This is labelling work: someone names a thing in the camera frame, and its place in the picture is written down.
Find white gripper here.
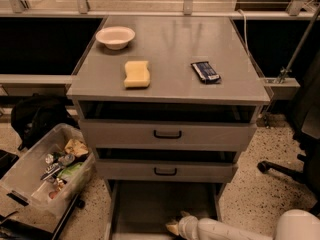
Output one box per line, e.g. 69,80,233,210
165,211,198,240

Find bottom open grey drawer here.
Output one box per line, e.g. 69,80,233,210
104,181,221,240

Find middle grey drawer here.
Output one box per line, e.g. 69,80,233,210
96,159,238,183

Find top grey drawer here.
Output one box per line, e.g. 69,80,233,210
80,119,256,151

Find grey drawer cabinet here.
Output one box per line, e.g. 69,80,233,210
66,15,272,240

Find green snack bag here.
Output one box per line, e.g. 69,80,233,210
57,162,82,182

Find crumpled yellow chip bag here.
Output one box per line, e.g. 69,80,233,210
64,139,89,157

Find clear plastic storage bin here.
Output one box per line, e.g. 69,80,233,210
1,124,95,217

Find dark blue snack packet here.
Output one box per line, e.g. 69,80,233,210
191,61,221,84

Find yellow sponge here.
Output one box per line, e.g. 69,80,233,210
124,61,150,88

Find black office chair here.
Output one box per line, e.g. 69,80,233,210
257,51,320,216

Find black backpack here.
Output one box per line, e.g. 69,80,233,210
11,95,78,151

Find metal support rod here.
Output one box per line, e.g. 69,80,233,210
273,5,320,84

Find white ceramic bowl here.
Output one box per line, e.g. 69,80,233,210
95,26,135,50

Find white cable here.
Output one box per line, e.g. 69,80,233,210
237,8,252,57

